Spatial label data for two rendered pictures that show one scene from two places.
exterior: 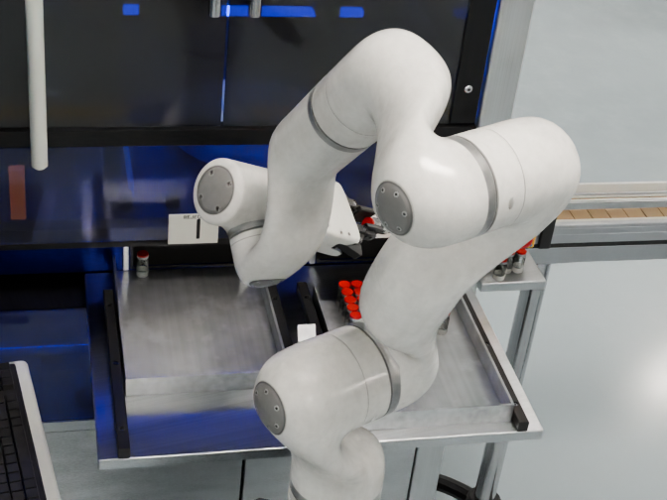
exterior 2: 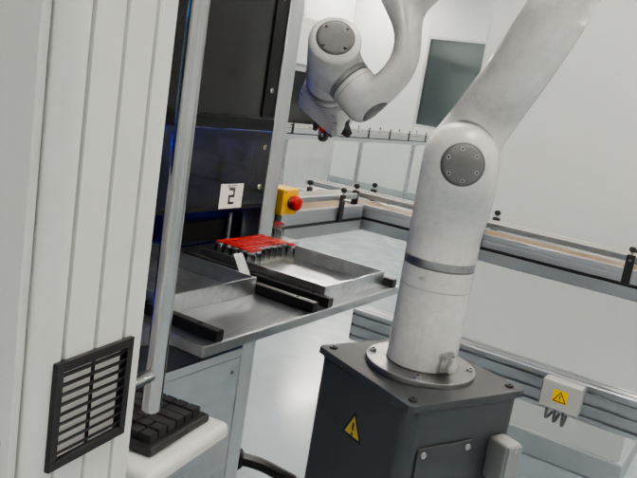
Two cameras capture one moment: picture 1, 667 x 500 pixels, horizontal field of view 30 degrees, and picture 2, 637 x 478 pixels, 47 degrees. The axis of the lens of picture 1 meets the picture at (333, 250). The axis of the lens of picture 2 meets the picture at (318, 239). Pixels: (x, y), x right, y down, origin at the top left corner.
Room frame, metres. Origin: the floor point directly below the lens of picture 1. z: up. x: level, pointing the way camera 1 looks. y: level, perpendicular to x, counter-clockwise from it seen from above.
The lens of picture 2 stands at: (0.43, 0.94, 1.30)
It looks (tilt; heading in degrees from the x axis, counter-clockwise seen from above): 11 degrees down; 317
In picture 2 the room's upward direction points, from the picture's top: 9 degrees clockwise
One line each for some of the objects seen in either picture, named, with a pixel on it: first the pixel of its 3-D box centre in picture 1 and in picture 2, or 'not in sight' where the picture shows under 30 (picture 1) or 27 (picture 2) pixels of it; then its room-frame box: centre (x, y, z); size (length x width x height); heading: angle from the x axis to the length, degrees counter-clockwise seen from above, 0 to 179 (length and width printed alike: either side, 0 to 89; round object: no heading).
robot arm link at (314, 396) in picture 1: (324, 422); (453, 196); (1.15, -0.01, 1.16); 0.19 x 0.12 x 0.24; 130
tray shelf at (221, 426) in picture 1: (301, 351); (228, 283); (1.65, 0.03, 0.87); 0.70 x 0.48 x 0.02; 106
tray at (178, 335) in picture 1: (197, 317); (148, 271); (1.68, 0.22, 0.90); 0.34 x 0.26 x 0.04; 16
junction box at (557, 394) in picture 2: not in sight; (561, 395); (1.44, -1.13, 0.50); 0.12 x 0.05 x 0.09; 16
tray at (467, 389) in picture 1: (407, 350); (292, 266); (1.66, -0.14, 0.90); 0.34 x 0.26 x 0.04; 15
